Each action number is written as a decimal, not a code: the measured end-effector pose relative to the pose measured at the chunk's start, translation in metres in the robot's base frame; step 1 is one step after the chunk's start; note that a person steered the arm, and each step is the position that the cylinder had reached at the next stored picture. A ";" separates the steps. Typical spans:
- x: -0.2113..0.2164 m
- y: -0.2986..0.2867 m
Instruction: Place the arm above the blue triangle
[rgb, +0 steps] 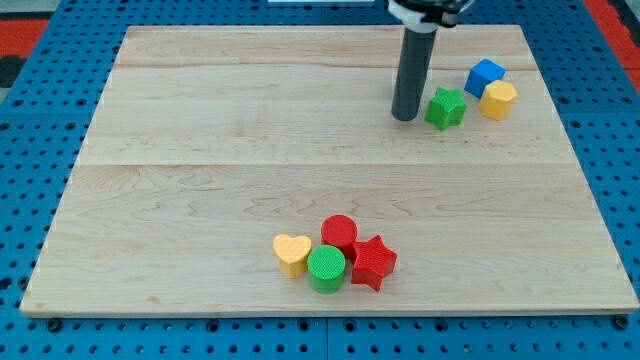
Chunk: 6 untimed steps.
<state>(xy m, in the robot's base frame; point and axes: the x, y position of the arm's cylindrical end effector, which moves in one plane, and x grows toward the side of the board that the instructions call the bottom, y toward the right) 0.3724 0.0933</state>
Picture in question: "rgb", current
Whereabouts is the green star block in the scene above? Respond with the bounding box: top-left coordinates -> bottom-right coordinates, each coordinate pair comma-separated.
425,87 -> 467,131

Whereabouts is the red star block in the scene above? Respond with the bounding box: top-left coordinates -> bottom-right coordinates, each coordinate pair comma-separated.
351,235 -> 397,292

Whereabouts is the yellow hexagon block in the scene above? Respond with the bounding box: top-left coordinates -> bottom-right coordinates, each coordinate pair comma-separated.
479,80 -> 518,120

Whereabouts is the light wooden board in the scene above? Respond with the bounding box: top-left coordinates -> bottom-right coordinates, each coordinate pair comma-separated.
20,25 -> 639,318

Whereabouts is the yellow heart block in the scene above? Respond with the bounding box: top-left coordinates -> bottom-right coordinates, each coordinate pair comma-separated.
272,234 -> 312,279

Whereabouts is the red cylinder block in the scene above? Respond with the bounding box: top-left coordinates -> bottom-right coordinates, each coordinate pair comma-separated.
320,214 -> 358,262

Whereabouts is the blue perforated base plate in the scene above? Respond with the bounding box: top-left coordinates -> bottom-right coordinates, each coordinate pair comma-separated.
1,0 -> 639,359

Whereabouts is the blue cube block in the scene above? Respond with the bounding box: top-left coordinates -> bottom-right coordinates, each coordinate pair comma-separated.
464,59 -> 506,99

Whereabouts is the green cylinder block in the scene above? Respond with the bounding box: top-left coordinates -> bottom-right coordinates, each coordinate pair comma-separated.
307,245 -> 346,294

